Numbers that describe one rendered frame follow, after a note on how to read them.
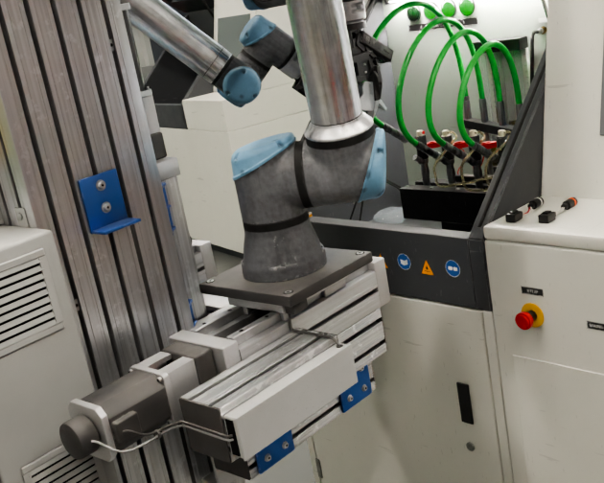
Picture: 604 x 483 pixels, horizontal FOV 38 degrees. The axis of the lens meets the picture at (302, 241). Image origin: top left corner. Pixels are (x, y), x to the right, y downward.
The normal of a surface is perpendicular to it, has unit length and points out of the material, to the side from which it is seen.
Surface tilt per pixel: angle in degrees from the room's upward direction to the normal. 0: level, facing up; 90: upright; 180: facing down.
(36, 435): 90
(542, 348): 90
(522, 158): 90
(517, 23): 90
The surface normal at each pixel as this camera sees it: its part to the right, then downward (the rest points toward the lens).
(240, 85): 0.06, 0.28
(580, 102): -0.74, 0.08
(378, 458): -0.72, 0.32
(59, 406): 0.73, 0.06
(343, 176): -0.12, 0.48
